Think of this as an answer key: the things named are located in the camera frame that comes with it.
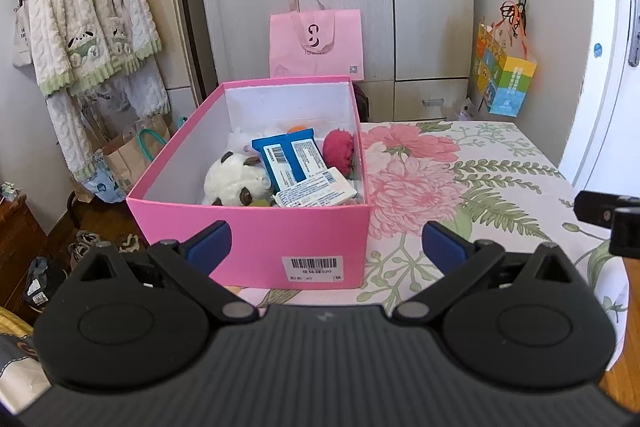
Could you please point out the cream and green fluffy cardigan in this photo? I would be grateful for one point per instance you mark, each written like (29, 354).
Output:
(75, 7)

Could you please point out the orange ball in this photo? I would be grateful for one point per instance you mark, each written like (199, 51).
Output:
(297, 127)

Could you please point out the pile of small trinkets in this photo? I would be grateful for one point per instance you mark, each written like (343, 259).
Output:
(7, 192)

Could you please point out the olive green plush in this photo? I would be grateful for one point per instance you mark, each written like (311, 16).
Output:
(261, 203)

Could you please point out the red plush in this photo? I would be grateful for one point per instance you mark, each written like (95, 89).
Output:
(337, 149)

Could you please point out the blue tissue packet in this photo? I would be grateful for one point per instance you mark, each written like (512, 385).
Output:
(285, 157)

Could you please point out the blue round door sticker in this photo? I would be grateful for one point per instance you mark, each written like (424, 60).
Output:
(597, 50)

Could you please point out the floral bed sheet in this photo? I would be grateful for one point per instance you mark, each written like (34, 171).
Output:
(500, 167)

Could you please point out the brown wooden nightstand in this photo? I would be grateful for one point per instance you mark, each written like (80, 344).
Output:
(20, 247)

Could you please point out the white tissue packet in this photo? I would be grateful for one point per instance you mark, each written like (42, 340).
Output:
(315, 192)

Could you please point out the white fluffy pajama pants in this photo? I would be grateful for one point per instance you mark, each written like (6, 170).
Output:
(65, 132)

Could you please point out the pink paper shopping bag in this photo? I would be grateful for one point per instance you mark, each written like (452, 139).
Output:
(315, 52)

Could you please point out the white panda plush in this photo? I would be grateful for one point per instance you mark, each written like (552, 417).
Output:
(230, 182)

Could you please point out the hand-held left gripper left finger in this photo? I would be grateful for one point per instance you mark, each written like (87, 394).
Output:
(210, 247)

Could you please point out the black suitcase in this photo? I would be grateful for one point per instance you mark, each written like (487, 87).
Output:
(361, 99)

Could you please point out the colourful striped gift bag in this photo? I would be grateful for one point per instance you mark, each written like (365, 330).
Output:
(510, 92)

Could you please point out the white door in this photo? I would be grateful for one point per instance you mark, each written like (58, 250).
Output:
(600, 107)

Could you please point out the blue printed bag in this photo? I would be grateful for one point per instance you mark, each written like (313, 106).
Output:
(107, 187)

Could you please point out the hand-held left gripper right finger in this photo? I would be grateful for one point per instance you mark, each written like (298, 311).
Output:
(445, 247)

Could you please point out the pink cardboard box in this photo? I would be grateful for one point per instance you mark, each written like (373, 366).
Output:
(250, 247)

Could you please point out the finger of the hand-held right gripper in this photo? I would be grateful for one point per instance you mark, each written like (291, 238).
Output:
(625, 217)

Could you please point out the white tote bag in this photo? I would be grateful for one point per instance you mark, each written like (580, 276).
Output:
(22, 42)

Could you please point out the cartoon print cloth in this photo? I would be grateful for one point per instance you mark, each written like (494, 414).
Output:
(15, 357)

